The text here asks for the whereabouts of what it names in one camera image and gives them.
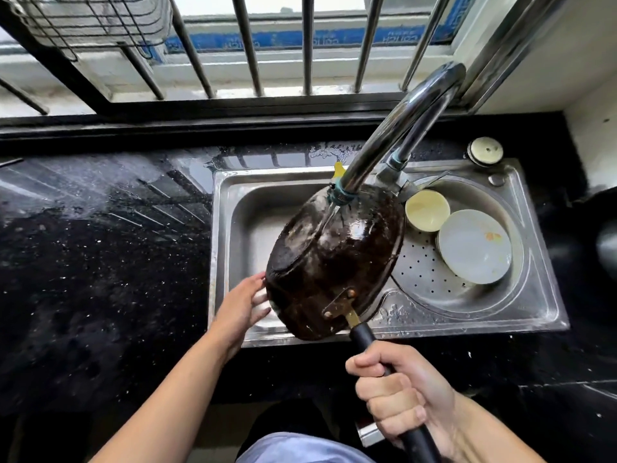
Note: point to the person's right hand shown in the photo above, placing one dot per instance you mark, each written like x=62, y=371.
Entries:
x=424, y=385

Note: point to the person's left hand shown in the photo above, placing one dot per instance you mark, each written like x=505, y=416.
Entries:
x=236, y=311

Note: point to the person's right middle finger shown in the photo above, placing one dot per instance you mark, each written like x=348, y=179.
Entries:
x=383, y=386

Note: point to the person's right little finger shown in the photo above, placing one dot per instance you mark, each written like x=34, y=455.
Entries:
x=402, y=426

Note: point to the person's left fingers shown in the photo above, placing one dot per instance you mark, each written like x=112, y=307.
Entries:
x=256, y=297

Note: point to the black frying pan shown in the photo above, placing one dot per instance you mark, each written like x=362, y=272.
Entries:
x=337, y=255

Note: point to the person's right forearm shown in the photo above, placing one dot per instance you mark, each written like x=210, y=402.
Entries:
x=491, y=433

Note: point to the person's left forearm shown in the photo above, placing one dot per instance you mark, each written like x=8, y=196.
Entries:
x=168, y=405

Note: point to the stainless steel sink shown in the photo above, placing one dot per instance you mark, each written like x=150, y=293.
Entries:
x=250, y=212

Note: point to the grey-blue shirt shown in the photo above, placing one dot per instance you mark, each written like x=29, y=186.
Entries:
x=303, y=450

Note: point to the white round plate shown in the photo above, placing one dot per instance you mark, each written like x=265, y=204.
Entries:
x=475, y=248

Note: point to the small cream bowl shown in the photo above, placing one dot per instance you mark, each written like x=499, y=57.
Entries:
x=427, y=210

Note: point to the curved steel faucet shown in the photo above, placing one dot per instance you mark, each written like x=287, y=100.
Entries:
x=385, y=134

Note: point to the small round metal knob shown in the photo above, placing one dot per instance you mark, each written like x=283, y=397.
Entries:
x=496, y=180

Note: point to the round white sink cap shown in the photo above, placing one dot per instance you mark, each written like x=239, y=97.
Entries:
x=485, y=151

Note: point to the row of metal window bars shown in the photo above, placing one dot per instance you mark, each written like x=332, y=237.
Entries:
x=307, y=43

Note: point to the black pot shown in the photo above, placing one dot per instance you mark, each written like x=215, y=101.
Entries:
x=608, y=236

